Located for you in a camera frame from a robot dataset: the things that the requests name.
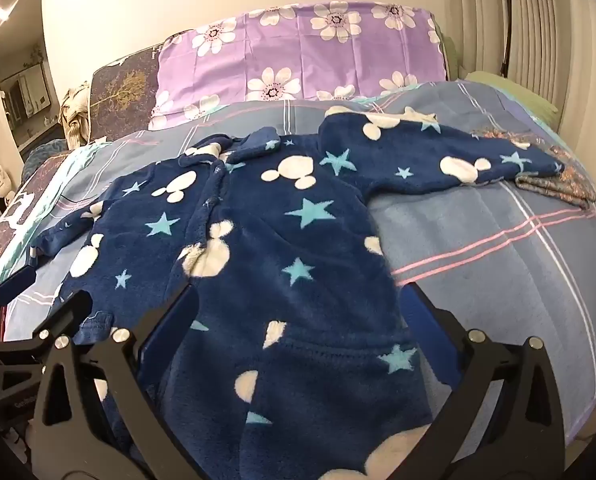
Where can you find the navy star print fleece robe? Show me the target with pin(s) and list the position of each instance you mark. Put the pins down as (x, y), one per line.
(288, 240)

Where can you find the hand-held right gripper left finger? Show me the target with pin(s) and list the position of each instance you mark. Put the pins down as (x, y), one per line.
(170, 324)

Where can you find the beige crumpled cloth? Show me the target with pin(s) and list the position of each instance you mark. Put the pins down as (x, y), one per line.
(75, 115)

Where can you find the folded floral patterned cloth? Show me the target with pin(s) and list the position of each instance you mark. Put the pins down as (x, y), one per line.
(562, 182)

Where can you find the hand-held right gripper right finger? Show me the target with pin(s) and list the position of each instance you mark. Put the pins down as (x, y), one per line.
(430, 332)

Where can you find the blue plaid blanket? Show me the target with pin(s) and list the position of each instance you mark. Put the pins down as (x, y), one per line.
(477, 230)

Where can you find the dark patterned bedspread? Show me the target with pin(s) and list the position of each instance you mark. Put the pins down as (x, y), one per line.
(23, 200)

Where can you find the teal textured blanket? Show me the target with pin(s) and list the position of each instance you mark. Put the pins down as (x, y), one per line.
(45, 152)

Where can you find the dark tree print pillow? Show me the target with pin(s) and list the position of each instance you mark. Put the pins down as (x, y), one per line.
(123, 90)

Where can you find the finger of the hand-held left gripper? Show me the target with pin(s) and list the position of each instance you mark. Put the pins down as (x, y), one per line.
(13, 284)
(70, 312)

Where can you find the purple floral pillow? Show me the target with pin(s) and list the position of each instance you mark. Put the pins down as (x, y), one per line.
(303, 60)

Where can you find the beige pleated curtain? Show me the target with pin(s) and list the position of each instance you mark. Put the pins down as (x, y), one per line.
(552, 35)

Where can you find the white cat figurine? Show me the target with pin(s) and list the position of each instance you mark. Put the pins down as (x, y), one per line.
(3, 182)

